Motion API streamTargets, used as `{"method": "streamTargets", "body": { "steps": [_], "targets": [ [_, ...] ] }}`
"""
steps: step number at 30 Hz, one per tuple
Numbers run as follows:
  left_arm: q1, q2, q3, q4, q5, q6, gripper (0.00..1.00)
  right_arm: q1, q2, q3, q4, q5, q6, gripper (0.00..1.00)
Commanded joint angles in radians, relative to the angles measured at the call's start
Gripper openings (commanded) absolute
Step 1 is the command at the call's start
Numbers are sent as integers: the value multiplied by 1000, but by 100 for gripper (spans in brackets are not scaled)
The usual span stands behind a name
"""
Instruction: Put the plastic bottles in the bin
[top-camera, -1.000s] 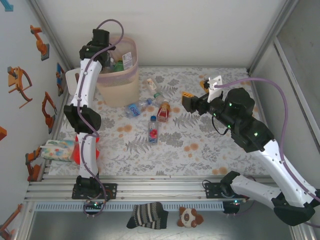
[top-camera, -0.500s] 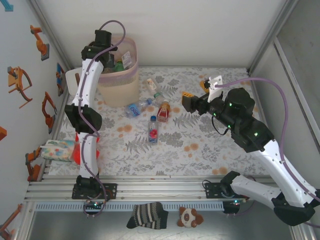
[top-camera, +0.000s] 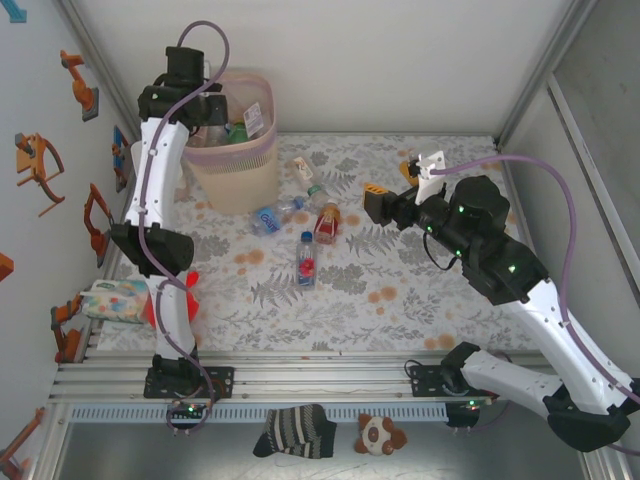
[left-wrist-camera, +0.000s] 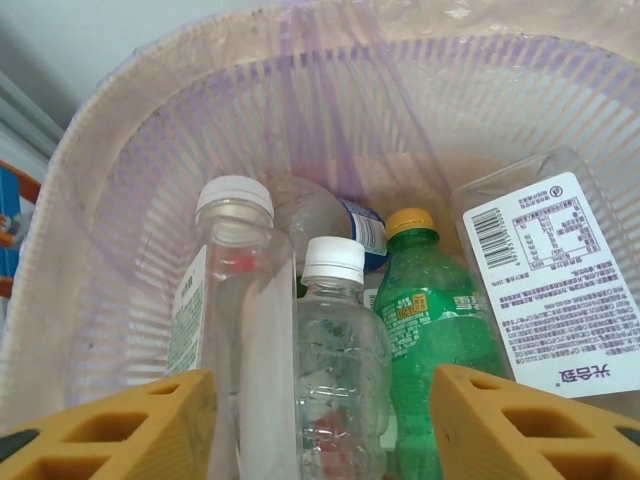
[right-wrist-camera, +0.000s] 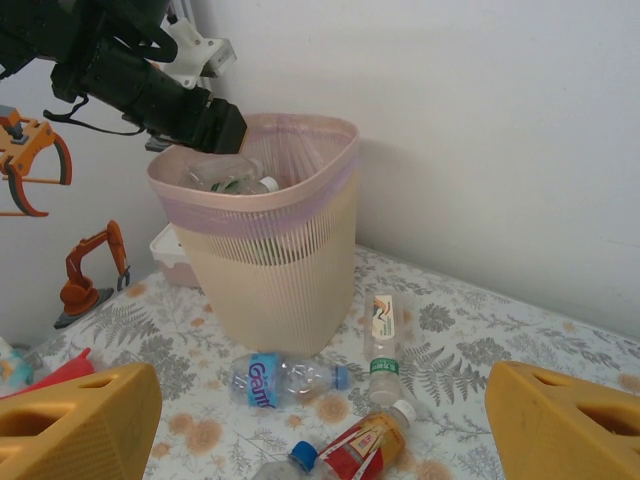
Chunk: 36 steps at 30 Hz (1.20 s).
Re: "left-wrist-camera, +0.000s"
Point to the aluminium frame post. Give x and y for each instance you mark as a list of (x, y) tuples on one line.
[(20, 115)]

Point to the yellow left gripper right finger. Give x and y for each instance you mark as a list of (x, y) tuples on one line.
[(525, 435)]

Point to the blue orange wall sticker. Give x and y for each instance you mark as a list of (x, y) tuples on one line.
[(10, 205)]

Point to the blue label bottle white cap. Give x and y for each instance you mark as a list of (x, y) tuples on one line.
[(367, 232)]

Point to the beige ribbed plastic bin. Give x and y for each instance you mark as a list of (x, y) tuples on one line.
[(60, 280)]

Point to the clear plastic bottle white cap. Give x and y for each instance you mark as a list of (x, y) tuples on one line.
[(240, 310), (340, 350)]

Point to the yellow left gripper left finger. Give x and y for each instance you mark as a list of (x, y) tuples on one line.
[(100, 430)]

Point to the green plastic bottle yellow cap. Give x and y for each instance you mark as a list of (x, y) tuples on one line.
[(425, 325)]

